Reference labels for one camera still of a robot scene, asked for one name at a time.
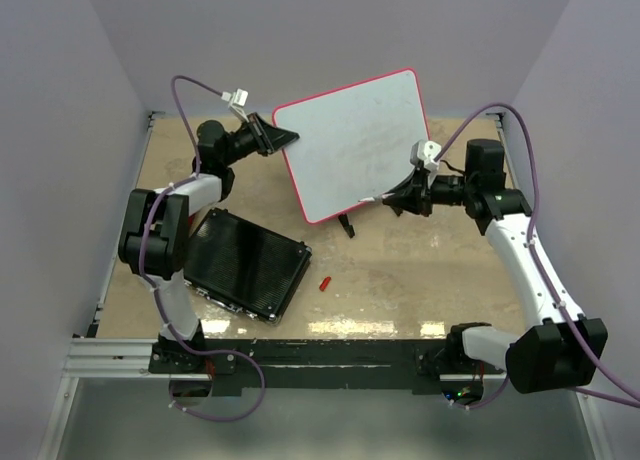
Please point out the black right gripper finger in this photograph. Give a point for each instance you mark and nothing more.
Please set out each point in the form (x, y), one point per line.
(405, 183)
(400, 203)

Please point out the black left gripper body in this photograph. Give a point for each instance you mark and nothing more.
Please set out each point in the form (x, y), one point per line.
(262, 140)

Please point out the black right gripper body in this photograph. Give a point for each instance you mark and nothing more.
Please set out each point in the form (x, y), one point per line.
(423, 194)

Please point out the red and white marker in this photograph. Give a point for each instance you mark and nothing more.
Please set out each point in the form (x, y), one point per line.
(376, 199)

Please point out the pink framed whiteboard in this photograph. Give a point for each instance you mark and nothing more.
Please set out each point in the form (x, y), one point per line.
(354, 142)

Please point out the red marker cap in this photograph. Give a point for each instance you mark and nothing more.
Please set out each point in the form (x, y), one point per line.
(324, 284)

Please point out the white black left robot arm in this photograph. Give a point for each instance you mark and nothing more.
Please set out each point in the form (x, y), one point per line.
(156, 228)

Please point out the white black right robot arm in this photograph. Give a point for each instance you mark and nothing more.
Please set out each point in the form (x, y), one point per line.
(560, 344)

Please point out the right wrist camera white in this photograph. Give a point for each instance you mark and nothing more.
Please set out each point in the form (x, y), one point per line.
(424, 155)

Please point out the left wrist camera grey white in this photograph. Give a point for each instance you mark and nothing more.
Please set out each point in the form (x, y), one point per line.
(236, 102)

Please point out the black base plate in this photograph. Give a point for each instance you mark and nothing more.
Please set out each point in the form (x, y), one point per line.
(417, 366)

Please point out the aluminium frame rail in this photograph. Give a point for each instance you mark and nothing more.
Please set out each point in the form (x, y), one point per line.
(67, 392)

